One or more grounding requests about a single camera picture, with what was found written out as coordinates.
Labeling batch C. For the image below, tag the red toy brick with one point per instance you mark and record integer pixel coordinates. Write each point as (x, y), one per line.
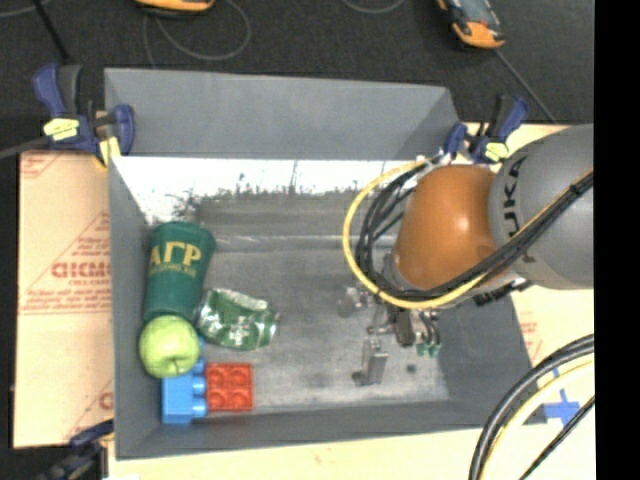
(230, 387)

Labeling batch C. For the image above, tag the dark green plastic cup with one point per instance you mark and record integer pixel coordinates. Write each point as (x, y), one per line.
(175, 273)

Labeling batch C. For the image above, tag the crushed green can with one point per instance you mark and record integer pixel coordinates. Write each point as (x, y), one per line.
(235, 320)

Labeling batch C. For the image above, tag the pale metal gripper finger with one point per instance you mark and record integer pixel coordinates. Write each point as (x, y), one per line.
(372, 365)
(350, 302)

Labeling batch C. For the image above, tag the blue toy brick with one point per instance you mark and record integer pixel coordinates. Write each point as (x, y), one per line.
(177, 398)

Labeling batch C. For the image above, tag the grey metal bin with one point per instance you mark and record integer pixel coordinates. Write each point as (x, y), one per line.
(310, 278)

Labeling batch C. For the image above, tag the green apple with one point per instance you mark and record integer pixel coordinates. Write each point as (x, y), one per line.
(167, 345)

